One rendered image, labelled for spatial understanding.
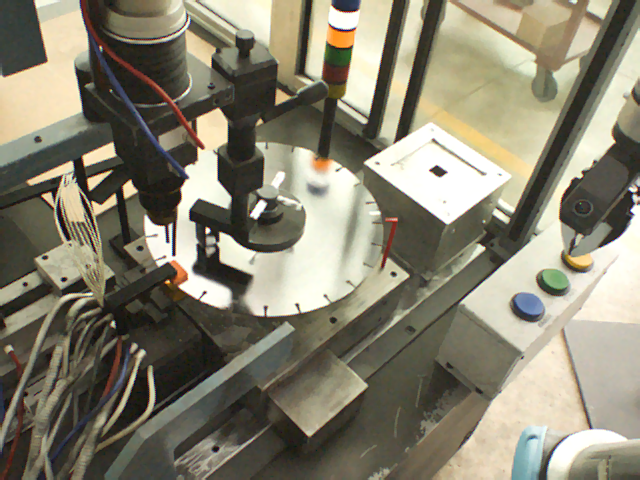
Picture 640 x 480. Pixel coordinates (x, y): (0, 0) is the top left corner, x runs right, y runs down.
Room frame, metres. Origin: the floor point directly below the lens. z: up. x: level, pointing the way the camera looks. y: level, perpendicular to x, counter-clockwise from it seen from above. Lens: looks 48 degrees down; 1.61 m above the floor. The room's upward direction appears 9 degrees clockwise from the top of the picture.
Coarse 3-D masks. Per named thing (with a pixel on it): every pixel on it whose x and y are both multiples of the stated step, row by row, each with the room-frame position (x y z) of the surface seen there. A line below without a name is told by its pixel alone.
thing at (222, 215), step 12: (204, 204) 0.58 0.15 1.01; (240, 204) 0.55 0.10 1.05; (192, 216) 0.56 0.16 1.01; (204, 216) 0.56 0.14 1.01; (216, 216) 0.56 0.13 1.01; (228, 216) 0.57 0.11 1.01; (240, 216) 0.55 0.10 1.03; (204, 228) 0.56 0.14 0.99; (216, 228) 0.56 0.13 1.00; (228, 228) 0.55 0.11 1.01; (240, 228) 0.55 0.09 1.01; (252, 228) 0.55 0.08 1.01; (204, 240) 0.56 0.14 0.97; (216, 240) 0.57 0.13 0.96; (240, 240) 0.55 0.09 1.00
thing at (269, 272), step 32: (288, 160) 0.76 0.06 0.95; (320, 160) 0.77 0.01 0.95; (192, 192) 0.66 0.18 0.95; (224, 192) 0.67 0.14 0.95; (320, 192) 0.70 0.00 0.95; (352, 192) 0.71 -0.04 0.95; (192, 224) 0.60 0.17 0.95; (320, 224) 0.64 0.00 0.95; (352, 224) 0.65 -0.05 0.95; (160, 256) 0.54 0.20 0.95; (192, 256) 0.55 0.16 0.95; (224, 256) 0.55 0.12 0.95; (256, 256) 0.56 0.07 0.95; (288, 256) 0.57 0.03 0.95; (320, 256) 0.58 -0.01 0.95; (352, 256) 0.59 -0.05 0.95; (192, 288) 0.49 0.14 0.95; (224, 288) 0.50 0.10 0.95; (256, 288) 0.51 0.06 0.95; (288, 288) 0.52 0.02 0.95; (320, 288) 0.53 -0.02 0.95; (352, 288) 0.54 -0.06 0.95
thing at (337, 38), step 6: (330, 30) 0.92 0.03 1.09; (336, 30) 0.91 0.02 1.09; (342, 30) 0.91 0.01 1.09; (354, 30) 0.92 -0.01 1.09; (330, 36) 0.92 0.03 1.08; (336, 36) 0.91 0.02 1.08; (342, 36) 0.91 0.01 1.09; (348, 36) 0.91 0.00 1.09; (354, 36) 0.93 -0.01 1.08; (330, 42) 0.92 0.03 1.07; (336, 42) 0.91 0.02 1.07; (342, 42) 0.91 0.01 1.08; (348, 42) 0.91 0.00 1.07
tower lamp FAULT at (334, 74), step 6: (324, 60) 0.92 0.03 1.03; (324, 66) 0.92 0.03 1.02; (330, 66) 0.91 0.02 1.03; (336, 66) 0.91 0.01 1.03; (342, 66) 0.91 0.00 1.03; (348, 66) 0.92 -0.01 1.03; (324, 72) 0.92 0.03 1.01; (330, 72) 0.91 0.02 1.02; (336, 72) 0.91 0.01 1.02; (342, 72) 0.91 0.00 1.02; (348, 72) 0.93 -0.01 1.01; (324, 78) 0.92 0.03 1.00; (330, 78) 0.91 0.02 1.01; (336, 78) 0.91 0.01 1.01; (342, 78) 0.91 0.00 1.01
